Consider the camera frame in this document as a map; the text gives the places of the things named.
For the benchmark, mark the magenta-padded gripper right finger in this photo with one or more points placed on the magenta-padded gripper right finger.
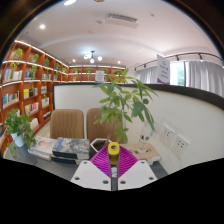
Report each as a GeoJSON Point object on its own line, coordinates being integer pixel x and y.
{"type": "Point", "coordinates": [138, 175]}

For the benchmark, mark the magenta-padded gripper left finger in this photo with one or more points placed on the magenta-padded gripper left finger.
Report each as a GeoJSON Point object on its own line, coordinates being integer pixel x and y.
{"type": "Point", "coordinates": [90, 175]}

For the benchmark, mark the thick dark-spined book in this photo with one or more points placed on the thick dark-spined book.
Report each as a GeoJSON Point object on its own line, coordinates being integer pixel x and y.
{"type": "Point", "coordinates": [65, 160]}

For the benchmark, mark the thick book with grey cover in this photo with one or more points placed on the thick book with grey cover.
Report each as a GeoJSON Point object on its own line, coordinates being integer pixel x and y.
{"type": "Point", "coordinates": [71, 146]}

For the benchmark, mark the clear acrylic sign holder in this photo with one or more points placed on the clear acrylic sign holder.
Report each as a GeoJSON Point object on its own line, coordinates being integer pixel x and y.
{"type": "Point", "coordinates": [145, 138]}

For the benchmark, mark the tan padded chair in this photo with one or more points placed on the tan padded chair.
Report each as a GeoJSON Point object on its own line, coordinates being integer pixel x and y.
{"type": "Point", "coordinates": [66, 123]}
{"type": "Point", "coordinates": [95, 128]}

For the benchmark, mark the thin white book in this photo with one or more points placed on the thin white book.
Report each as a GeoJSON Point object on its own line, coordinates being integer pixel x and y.
{"type": "Point", "coordinates": [38, 155]}

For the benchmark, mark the white book with picture cover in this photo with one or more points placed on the white book with picture cover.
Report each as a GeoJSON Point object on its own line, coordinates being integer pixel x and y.
{"type": "Point", "coordinates": [43, 145]}

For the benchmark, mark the tall plant in black pot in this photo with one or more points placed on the tall plant in black pot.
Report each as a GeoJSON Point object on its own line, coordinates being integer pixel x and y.
{"type": "Point", "coordinates": [116, 106]}

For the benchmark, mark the leafy plant in white pot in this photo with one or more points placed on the leafy plant in white pot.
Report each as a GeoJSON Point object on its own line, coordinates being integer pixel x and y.
{"type": "Point", "coordinates": [18, 140]}

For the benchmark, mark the white sign on shelf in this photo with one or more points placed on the white sign on shelf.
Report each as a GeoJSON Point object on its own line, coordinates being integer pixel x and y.
{"type": "Point", "coordinates": [100, 76]}

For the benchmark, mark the white sheer curtain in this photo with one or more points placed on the white sheer curtain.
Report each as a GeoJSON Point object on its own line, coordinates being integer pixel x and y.
{"type": "Point", "coordinates": [205, 78]}
{"type": "Point", "coordinates": [146, 75]}

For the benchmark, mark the orange bookshelf unit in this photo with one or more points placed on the orange bookshelf unit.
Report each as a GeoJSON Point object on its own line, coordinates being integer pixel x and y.
{"type": "Point", "coordinates": [30, 93]}

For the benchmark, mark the white and purple banner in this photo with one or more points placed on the white and purple banner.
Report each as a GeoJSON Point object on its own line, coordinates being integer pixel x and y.
{"type": "Point", "coordinates": [163, 70]}

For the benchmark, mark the ceiling lamp with round bulbs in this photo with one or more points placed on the ceiling lamp with round bulbs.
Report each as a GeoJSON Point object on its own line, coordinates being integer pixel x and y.
{"type": "Point", "coordinates": [92, 58]}

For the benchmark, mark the ceiling air vent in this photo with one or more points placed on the ceiling air vent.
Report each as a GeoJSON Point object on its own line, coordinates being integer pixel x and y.
{"type": "Point", "coordinates": [121, 20]}

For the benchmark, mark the recessed ceiling lights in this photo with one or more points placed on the recessed ceiling lights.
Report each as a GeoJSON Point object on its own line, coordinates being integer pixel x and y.
{"type": "Point", "coordinates": [42, 26]}

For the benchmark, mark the white wall socket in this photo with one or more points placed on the white wall socket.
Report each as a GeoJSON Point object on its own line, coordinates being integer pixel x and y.
{"type": "Point", "coordinates": [181, 146]}
{"type": "Point", "coordinates": [166, 135]}

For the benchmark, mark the black track light rail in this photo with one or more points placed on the black track light rail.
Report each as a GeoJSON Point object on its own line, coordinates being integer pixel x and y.
{"type": "Point", "coordinates": [186, 55]}

